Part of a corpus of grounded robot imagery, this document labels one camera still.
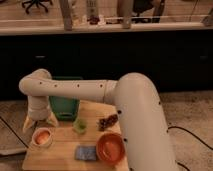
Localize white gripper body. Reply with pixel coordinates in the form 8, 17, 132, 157
28, 96, 51, 121

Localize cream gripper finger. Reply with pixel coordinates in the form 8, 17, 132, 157
46, 113, 59, 127
22, 116, 35, 133

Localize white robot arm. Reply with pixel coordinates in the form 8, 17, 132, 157
18, 69, 179, 171

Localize white paper cup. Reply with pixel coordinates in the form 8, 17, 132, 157
32, 128, 52, 148

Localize red apple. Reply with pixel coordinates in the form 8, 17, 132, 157
36, 131, 50, 144

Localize green small cup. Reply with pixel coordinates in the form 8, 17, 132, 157
73, 118, 87, 134

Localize blue sponge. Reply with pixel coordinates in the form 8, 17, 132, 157
75, 146, 97, 161

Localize dark grape bunch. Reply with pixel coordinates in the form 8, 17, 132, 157
98, 114, 118, 131

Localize orange bowl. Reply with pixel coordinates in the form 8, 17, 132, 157
96, 133, 125, 166

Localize black office chair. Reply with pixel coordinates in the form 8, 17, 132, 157
132, 0, 165, 23
21, 0, 53, 14

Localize dark low cabinet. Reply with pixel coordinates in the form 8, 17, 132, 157
0, 30, 213, 100

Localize black office chair right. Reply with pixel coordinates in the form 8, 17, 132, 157
132, 0, 165, 23

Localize black cable left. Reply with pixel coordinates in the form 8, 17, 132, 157
0, 116, 30, 149

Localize black cable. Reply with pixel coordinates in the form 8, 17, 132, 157
167, 125, 213, 171
0, 116, 30, 149

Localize black cable right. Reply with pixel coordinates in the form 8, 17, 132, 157
167, 125, 213, 171

